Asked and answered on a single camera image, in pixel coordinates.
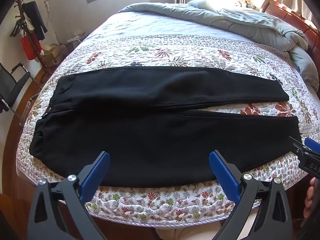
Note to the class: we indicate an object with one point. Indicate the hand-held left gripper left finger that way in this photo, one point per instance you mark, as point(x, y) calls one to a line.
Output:
point(96, 176)

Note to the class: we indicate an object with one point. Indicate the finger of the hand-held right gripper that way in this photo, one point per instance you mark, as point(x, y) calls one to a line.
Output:
point(312, 145)
point(298, 146)

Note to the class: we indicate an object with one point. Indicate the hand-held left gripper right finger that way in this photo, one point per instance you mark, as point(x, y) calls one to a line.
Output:
point(225, 177)

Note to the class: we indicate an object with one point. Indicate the black pants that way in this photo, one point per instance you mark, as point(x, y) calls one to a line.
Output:
point(150, 130)

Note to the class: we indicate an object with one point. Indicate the person's right hand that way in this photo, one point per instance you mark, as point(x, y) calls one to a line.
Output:
point(310, 195)

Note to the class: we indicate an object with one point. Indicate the black office chair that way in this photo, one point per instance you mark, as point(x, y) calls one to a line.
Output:
point(13, 85)

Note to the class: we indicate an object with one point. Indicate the wooden headboard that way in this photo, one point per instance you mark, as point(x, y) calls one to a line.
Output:
point(295, 17)

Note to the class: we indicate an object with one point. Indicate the floral quilted bed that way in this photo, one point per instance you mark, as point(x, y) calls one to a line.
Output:
point(175, 55)

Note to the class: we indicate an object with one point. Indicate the grey-blue duvet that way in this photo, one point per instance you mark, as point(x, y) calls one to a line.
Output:
point(225, 17)

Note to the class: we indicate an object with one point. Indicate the wooden coat rack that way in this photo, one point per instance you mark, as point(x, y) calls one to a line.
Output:
point(25, 30)

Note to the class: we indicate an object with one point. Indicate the black hanging jacket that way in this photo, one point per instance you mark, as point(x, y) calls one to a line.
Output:
point(35, 17)

